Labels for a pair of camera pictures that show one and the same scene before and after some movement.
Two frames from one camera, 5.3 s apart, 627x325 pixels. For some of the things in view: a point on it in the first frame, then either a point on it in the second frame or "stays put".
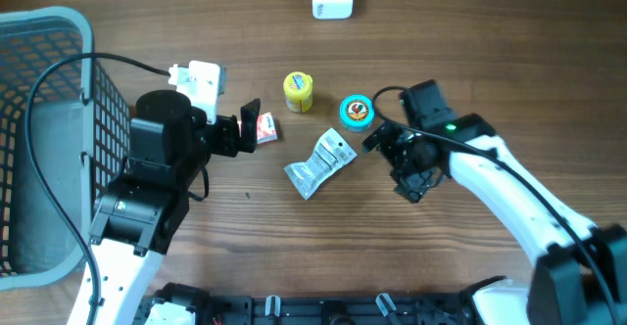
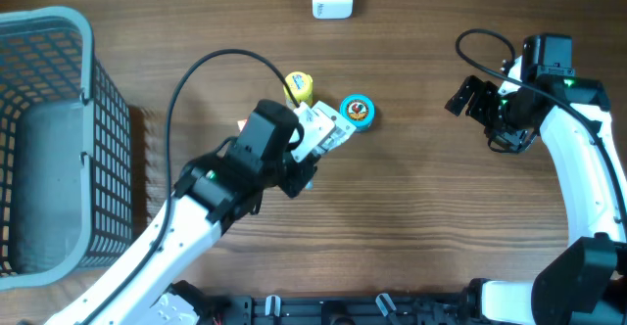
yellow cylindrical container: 298,91 stays put
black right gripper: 413,184 → 511,139
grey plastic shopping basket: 80,139 stays put
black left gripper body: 222,138 → 292,175
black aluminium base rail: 192,308 stays put
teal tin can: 357,113 stays put
